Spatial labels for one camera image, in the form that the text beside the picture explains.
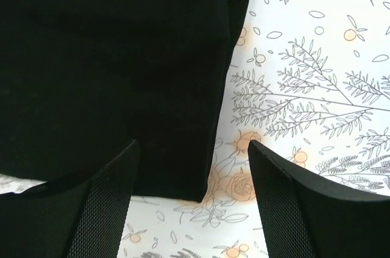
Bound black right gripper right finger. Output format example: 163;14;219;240
248;140;389;258

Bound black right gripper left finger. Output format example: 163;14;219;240
1;140;140;258

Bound black t-shirt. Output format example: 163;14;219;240
1;0;249;202

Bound floral patterned table mat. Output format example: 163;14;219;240
1;0;389;257

